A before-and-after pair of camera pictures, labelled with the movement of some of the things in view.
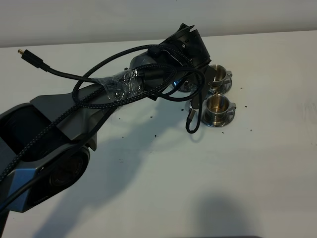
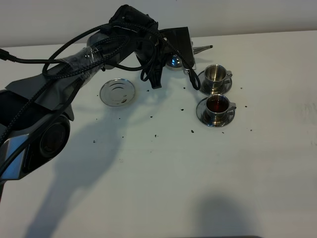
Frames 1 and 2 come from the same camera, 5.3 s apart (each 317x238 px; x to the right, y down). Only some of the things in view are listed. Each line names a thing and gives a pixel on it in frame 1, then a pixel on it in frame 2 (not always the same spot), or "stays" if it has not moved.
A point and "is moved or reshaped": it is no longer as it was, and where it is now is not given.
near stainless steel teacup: (217, 106) stays
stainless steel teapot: (189, 85) is moved or reshaped
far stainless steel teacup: (222, 74) stays
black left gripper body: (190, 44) -> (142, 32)
